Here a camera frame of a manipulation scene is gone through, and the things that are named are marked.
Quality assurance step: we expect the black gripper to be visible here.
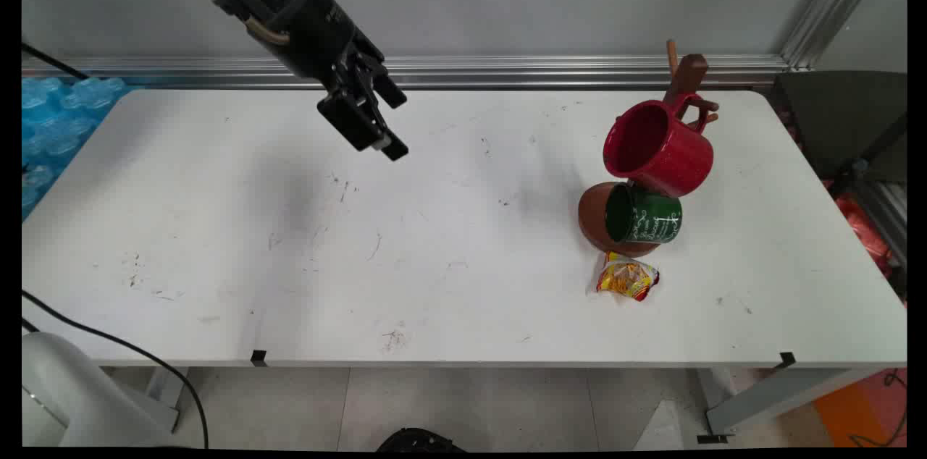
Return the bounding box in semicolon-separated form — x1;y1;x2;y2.
214;0;410;161

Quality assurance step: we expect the red ceramic mug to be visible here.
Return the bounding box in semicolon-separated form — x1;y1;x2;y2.
603;92;716;198

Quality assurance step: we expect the green ceramic mug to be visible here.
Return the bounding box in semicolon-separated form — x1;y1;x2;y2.
605;182;684;245

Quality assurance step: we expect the yellow red snack packet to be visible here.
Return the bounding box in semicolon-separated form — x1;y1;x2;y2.
595;251;660;303

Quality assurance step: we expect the brown wooden mug tree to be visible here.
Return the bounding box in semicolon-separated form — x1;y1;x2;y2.
577;39;721;258

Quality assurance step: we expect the blue bubble wrap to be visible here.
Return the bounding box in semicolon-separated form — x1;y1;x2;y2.
22;76;130;219

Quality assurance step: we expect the black round floor object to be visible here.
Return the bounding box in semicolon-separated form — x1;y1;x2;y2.
376;427;469;453

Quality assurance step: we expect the white table leg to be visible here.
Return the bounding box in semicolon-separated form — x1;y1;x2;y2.
144;366;191;405

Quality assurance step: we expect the white rounded machine base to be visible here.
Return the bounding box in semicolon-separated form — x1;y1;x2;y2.
22;332;182;450

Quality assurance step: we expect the red plastic bag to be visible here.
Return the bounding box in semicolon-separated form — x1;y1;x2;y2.
821;180;896;280

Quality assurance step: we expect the orange floor mat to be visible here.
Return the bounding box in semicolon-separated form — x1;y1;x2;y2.
814;368;907;448

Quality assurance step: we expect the tan gripper cable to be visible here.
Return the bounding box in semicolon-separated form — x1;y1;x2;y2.
245;16;292;46

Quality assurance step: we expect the long aluminium frame rail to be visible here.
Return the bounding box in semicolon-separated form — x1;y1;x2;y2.
22;54;792;91

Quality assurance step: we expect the thin black cable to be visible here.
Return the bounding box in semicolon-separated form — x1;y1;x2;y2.
22;41;92;82

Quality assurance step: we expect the long black cable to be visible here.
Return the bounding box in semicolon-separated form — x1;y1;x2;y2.
22;290;211;450

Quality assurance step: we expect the slanted aluminium frame post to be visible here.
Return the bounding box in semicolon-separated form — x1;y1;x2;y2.
780;0;896;72

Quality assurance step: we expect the low aluminium frame rail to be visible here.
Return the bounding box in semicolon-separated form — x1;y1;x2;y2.
853;177;907;266

